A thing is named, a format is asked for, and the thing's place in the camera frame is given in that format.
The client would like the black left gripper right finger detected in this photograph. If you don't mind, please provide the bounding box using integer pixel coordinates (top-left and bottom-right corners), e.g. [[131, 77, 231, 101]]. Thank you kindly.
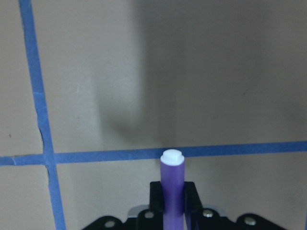
[[184, 182, 202, 230]]

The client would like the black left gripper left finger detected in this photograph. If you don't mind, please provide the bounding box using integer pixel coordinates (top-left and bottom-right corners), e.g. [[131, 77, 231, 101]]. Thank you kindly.
[[149, 181, 165, 213]]

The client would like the purple pen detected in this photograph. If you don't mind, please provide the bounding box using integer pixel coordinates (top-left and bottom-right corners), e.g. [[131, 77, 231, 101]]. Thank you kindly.
[[160, 149, 185, 230]]

